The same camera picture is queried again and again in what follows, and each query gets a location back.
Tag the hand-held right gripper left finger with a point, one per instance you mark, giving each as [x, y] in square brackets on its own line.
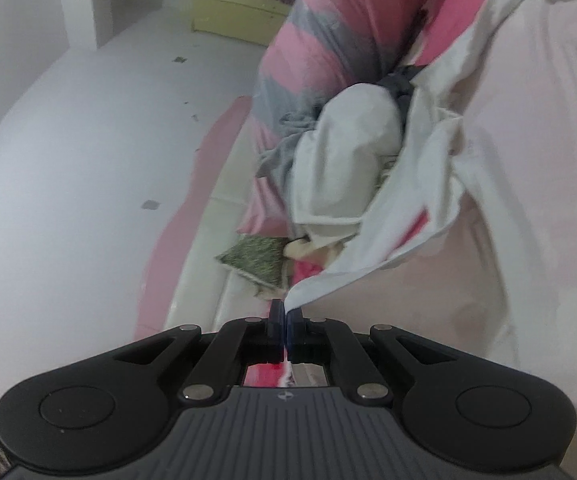
[274, 321]

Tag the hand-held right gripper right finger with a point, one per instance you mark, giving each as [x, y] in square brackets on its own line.
[296, 322]

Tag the white shirt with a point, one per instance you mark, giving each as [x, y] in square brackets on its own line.
[518, 160]

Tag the green patterned pillow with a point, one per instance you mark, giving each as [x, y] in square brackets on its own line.
[256, 260]

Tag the beige garment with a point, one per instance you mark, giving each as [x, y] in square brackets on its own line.
[308, 250]

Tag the white padded headboard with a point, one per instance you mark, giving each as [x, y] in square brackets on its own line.
[218, 240]

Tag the cream white garment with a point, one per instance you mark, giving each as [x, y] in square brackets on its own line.
[348, 150]

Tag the light grey garment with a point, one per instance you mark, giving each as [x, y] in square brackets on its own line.
[288, 135]

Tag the pink and grey duvet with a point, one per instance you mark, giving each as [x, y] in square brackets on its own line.
[328, 35]

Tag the pale yellow wardrobe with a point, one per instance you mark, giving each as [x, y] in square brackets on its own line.
[238, 20]

